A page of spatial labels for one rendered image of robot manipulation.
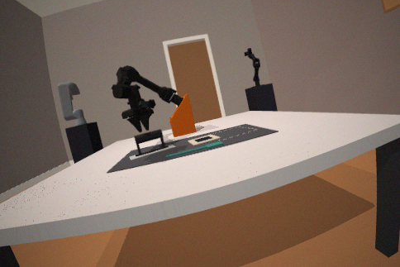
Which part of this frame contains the tan rectangular tile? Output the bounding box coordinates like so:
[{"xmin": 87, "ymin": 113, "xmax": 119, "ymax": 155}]
[{"xmin": 188, "ymin": 135, "xmax": 221, "ymax": 145}]

